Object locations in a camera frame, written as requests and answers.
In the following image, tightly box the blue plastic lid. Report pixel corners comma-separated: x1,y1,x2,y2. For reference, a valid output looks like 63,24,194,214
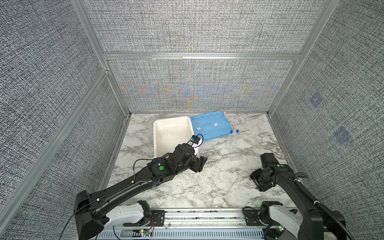
190,111,233,141

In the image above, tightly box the white plastic bin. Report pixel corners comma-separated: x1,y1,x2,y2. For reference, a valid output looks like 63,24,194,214
153,116,195,158

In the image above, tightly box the blue-capped test tube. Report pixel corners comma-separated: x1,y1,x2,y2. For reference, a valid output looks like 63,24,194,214
226,130,234,146
232,130,240,147

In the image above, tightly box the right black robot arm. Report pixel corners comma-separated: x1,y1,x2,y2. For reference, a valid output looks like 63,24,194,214
250,153,354,240

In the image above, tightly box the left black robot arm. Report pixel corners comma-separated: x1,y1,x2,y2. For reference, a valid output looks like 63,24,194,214
74,144,208,240

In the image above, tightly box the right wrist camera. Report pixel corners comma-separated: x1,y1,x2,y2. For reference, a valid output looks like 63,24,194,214
260,153,280,169

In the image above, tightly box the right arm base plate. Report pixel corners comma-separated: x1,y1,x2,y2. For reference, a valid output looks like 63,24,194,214
242,208,269,228

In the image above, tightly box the aluminium front rail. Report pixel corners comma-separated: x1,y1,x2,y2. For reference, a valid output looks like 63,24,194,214
76,207,337,240

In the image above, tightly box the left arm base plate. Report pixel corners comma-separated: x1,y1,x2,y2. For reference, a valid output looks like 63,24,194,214
123,210,166,228

